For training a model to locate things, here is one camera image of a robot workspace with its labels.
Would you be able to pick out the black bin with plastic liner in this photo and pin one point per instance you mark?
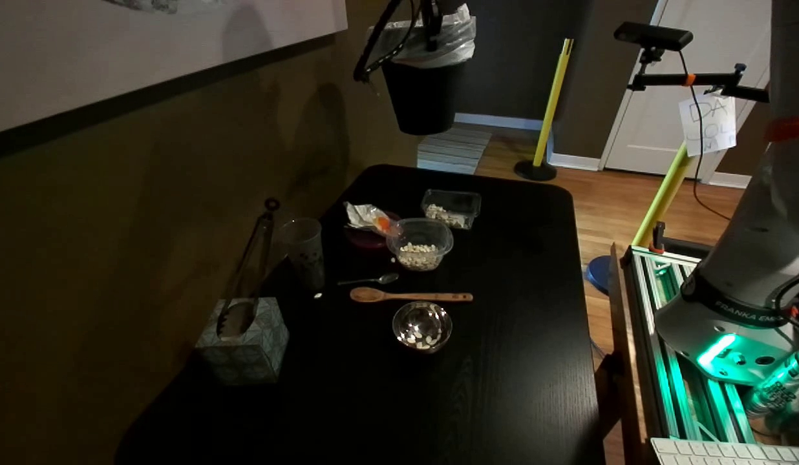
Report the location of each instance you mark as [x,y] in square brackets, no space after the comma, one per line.
[423,83]

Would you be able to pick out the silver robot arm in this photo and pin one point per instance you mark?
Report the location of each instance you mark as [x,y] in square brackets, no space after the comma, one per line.
[730,312]

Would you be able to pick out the clear round plastic bowl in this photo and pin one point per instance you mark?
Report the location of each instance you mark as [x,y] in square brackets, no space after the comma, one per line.
[421,243]

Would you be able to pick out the red bowl with wrapper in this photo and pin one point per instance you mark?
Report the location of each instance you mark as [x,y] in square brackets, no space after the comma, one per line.
[368,225]

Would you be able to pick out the metal spoon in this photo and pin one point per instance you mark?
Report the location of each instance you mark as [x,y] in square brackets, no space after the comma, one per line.
[354,283]

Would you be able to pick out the wooden spoon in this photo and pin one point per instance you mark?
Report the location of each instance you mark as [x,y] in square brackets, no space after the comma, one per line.
[381,296]

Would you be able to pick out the small round glass bowl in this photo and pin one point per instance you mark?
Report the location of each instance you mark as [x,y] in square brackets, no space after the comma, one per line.
[423,327]

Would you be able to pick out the clear drinking glass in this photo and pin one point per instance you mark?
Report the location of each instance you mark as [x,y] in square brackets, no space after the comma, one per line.
[300,243]

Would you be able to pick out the striped floor rug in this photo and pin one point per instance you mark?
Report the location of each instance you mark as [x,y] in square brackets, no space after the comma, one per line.
[453,151]

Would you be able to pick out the yellow pole on black base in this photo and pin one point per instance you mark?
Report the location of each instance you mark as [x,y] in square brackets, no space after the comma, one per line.
[540,170]

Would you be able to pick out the grey tissue box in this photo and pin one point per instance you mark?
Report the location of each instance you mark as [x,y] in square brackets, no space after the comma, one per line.
[245,343]

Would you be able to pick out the blue floor disc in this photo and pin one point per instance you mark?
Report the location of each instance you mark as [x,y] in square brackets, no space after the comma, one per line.
[600,272]

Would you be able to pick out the yellow green pole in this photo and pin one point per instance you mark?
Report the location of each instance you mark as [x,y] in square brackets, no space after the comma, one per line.
[674,179]

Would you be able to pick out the white paper tag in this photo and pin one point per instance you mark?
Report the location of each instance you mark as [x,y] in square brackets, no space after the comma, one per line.
[709,126]

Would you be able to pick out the white keyboard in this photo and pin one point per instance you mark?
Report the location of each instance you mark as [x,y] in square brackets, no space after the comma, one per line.
[721,454]

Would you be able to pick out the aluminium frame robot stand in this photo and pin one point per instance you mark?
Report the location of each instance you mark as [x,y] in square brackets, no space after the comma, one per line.
[737,387]

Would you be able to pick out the white framed wall picture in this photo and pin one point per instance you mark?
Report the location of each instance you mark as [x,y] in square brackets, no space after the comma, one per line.
[60,56]

